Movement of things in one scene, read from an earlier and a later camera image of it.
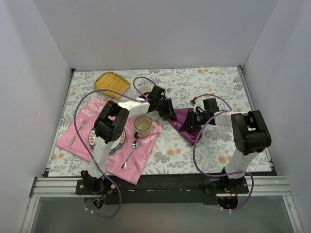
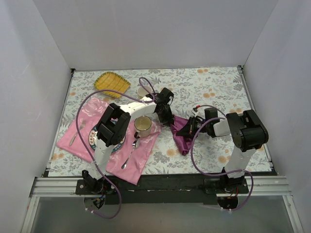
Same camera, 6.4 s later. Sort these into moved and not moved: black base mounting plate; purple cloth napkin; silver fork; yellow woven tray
Moved: purple cloth napkin
Not moved: black base mounting plate; silver fork; yellow woven tray
